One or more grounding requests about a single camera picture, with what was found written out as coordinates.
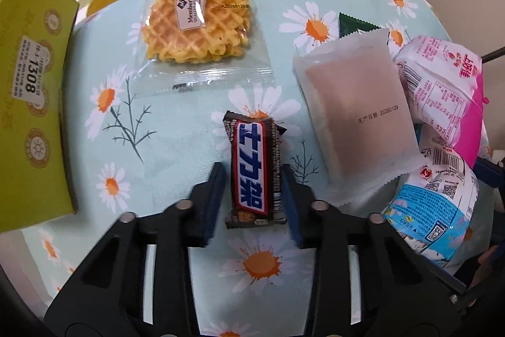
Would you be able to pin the pink and white snack packet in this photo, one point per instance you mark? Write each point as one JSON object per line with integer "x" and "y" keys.
{"x": 438, "y": 84}

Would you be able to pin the frosted white snack packet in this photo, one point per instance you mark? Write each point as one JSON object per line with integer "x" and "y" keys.
{"x": 359, "y": 108}

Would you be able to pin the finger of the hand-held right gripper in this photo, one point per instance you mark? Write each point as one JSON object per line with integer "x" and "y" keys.
{"x": 491, "y": 173}

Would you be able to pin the clear waffle packet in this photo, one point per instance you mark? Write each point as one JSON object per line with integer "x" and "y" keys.
{"x": 197, "y": 21}

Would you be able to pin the dark green snack packet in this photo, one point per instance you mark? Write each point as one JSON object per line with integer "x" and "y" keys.
{"x": 355, "y": 25}

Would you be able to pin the green cardboard box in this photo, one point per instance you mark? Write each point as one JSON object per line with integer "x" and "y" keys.
{"x": 31, "y": 104}

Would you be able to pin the blue and white snack packet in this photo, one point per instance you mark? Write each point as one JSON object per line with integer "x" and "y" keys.
{"x": 434, "y": 210}

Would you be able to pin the brown chocolate bar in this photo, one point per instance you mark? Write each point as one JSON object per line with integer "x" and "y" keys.
{"x": 254, "y": 167}

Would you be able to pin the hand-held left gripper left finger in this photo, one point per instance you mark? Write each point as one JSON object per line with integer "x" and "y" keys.
{"x": 213, "y": 202}

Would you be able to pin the daisy print tablecloth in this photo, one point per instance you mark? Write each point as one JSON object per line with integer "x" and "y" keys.
{"x": 189, "y": 123}

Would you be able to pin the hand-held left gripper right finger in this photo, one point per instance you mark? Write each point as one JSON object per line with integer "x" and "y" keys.
{"x": 292, "y": 210}

